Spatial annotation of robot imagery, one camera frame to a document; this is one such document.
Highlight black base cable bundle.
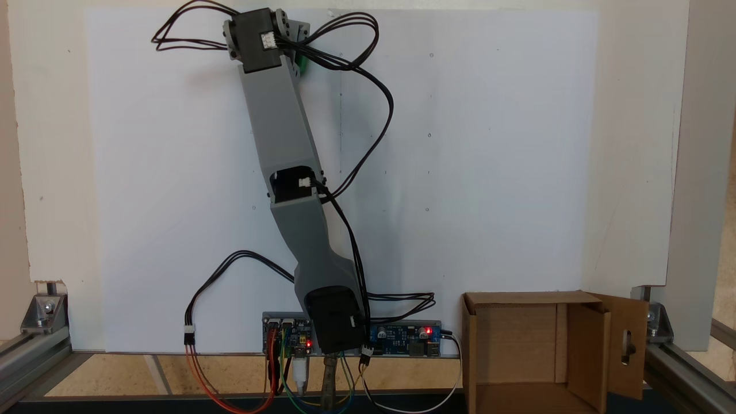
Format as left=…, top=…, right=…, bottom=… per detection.
left=363, top=292, right=436, bottom=324

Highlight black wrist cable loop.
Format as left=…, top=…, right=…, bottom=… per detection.
left=151, top=0, right=242, bottom=53

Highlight blue motor driver board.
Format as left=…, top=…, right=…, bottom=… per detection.
left=264, top=315, right=315, bottom=357

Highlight coloured jumper wires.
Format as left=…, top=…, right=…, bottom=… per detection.
left=278, top=331, right=369, bottom=414

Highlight white paper sheet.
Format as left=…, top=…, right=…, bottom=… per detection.
left=83, top=9, right=599, bottom=354

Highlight aluminium corner bracket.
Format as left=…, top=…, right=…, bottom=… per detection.
left=645, top=302, right=674, bottom=344
left=20, top=293, right=70, bottom=335

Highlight aluminium frame post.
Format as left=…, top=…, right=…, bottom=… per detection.
left=667, top=0, right=736, bottom=352
left=0, top=0, right=34, bottom=341

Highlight black cable with white connector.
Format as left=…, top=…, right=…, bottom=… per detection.
left=184, top=250, right=300, bottom=346

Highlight open cardboard box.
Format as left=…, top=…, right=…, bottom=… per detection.
left=462, top=290, right=649, bottom=414

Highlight blue power board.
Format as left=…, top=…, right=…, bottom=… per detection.
left=368, top=322, right=442, bottom=357

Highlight orange and red wires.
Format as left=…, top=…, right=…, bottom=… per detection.
left=185, top=331, right=281, bottom=414

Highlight grey circuit board tray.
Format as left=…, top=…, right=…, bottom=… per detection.
left=263, top=312, right=442, bottom=358

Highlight aluminium frame rail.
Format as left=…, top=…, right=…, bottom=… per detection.
left=0, top=331, right=74, bottom=409
left=643, top=339, right=736, bottom=414

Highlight black elbow cable bundle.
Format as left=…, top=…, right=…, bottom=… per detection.
left=286, top=13, right=396, bottom=369

